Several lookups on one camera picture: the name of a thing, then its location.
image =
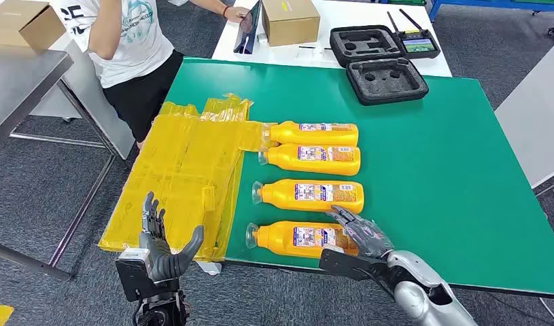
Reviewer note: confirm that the person's left hand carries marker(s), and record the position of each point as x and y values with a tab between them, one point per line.
238	14

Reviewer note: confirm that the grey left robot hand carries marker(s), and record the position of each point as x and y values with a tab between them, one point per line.
162	265

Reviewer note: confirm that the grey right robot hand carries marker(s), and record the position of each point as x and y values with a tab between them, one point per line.
366	238

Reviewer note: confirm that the orange detergent bottle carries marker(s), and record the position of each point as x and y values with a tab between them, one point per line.
281	195
276	238
312	166
312	137

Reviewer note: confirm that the person's left forearm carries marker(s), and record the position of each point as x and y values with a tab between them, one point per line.
209	5

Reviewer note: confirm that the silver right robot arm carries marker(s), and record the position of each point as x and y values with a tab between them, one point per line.
420	297

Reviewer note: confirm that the person's right forearm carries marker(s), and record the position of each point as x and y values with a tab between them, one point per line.
104	31

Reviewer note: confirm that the red wristband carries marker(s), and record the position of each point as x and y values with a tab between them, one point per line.
226	11

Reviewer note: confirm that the dark tablet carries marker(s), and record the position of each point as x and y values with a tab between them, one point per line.
247	31

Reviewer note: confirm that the small white object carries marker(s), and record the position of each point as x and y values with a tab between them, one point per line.
262	38

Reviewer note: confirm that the white table foot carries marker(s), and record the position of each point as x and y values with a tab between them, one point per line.
209	268

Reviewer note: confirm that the tall brown cardboard box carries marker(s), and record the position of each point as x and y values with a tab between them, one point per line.
290	24

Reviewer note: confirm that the black pen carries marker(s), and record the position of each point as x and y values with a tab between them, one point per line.
315	47

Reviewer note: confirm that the white table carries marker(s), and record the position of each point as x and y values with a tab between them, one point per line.
348	13

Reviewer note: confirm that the person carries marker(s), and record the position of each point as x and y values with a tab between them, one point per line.
132	49

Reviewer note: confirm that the black foam case half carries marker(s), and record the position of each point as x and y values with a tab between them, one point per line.
387	83
366	45

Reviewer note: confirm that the grey side panel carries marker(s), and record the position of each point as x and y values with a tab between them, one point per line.
96	130

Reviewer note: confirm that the green crate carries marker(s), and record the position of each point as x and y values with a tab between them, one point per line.
407	2

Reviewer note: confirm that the black remote controller with screen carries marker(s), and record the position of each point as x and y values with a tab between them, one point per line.
418	46

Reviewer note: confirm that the grey table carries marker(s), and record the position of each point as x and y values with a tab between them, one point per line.
538	112

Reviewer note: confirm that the flat brown cardboard box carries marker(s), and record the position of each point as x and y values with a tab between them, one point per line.
20	22

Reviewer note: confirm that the steel table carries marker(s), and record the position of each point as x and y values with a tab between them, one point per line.
15	81

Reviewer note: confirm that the blue metal rack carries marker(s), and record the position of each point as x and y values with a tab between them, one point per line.
493	4

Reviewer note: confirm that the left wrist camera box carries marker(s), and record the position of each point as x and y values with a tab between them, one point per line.
132	279

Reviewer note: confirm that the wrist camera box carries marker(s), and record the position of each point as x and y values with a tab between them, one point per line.
344	265
132	279

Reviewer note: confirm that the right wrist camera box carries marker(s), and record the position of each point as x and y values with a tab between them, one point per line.
344	265

